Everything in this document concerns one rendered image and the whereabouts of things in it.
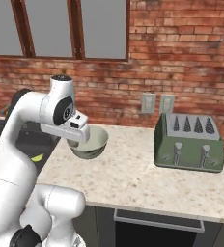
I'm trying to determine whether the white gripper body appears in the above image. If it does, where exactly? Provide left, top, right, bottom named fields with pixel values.
left=40, top=122, right=92, bottom=145

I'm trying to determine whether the black sink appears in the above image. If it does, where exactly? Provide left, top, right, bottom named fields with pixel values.
left=0, top=119, right=62, bottom=176

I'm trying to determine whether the grey dishwasher handle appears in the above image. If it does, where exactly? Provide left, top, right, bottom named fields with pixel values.
left=113, top=208, right=206, bottom=233

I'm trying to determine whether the brown framed window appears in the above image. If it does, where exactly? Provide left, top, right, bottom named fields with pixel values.
left=0, top=0, right=131, bottom=63

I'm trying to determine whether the black dishwasher front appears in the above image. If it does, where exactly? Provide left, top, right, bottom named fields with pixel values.
left=114, top=219, right=203, bottom=247

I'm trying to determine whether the green toaster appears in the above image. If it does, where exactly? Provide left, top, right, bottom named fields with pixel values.
left=154, top=112, right=224, bottom=174

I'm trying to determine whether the dark grey cupboard door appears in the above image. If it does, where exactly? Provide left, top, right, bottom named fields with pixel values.
left=72, top=205, right=116, bottom=247

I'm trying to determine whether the grey wall socket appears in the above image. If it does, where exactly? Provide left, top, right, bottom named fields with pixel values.
left=140, top=92, right=157, bottom=115
left=159, top=94, right=176, bottom=116

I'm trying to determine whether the grey-green bowl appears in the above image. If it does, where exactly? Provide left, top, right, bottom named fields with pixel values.
left=67, top=124, right=110, bottom=160

